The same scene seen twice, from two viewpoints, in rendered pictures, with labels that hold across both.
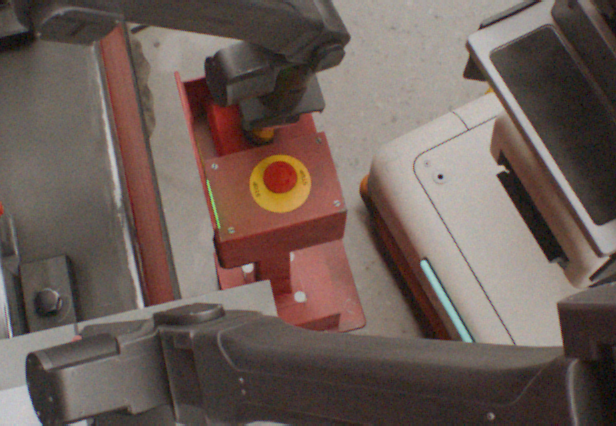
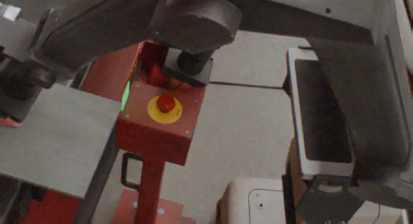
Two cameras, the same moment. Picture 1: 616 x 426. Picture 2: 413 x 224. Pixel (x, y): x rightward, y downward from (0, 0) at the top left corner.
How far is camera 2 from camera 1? 38 cm
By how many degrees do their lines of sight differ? 20
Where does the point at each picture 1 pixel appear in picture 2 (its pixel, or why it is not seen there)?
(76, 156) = not seen: hidden behind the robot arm
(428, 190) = (251, 208)
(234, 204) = (136, 106)
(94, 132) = not seen: hidden behind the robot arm
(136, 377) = (17, 38)
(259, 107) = (174, 64)
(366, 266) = not seen: outside the picture
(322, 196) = (182, 125)
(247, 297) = (106, 104)
